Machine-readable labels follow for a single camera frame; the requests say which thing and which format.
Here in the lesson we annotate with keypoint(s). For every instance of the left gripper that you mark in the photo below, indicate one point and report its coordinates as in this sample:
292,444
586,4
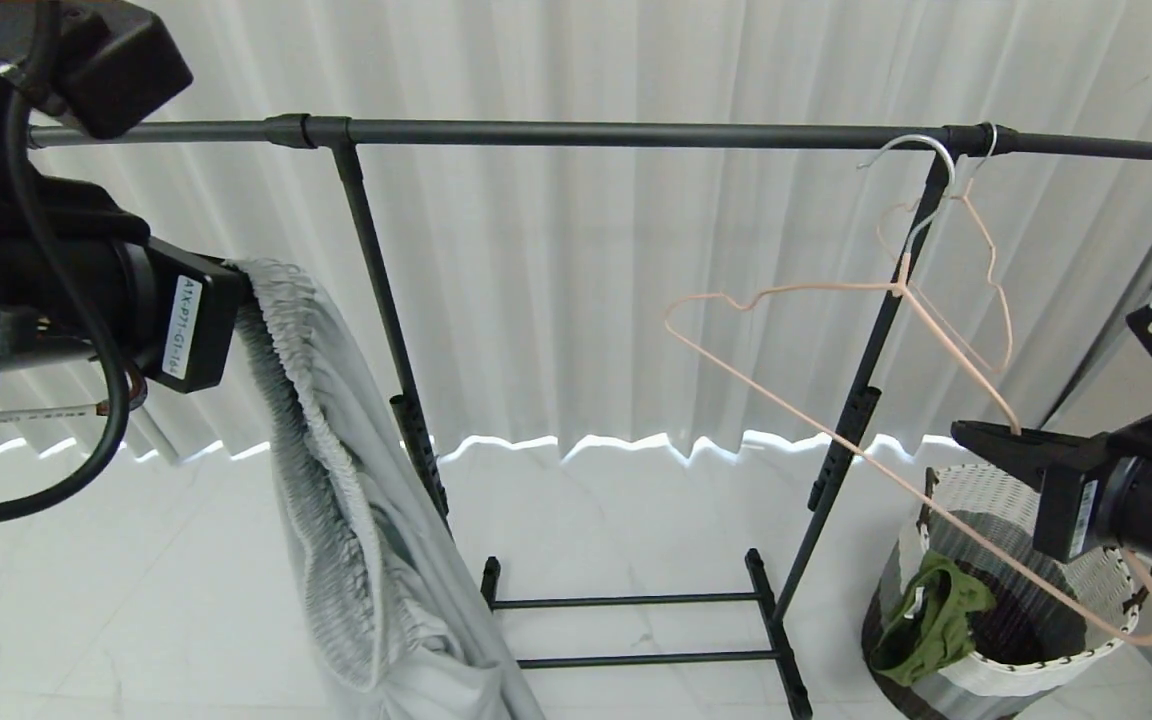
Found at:
86,290

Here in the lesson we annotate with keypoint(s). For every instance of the pink clothes hanger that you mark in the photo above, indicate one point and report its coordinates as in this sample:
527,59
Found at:
1009,320
936,505

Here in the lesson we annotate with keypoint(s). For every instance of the green t-shirt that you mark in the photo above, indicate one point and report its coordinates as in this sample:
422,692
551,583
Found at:
936,620

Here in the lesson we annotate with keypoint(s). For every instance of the pale grey shorts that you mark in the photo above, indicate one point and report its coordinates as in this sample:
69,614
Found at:
336,400

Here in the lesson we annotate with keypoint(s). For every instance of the white laundry basket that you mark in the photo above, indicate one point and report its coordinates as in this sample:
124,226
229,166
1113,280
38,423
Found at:
976,490

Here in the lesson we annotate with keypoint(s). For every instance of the black clothes rack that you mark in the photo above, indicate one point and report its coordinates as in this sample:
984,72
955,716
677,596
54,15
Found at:
636,133

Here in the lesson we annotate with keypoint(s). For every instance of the white curtain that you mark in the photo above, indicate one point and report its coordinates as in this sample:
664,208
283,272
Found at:
586,300

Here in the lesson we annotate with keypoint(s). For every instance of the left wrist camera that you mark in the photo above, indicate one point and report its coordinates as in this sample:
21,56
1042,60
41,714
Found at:
116,60

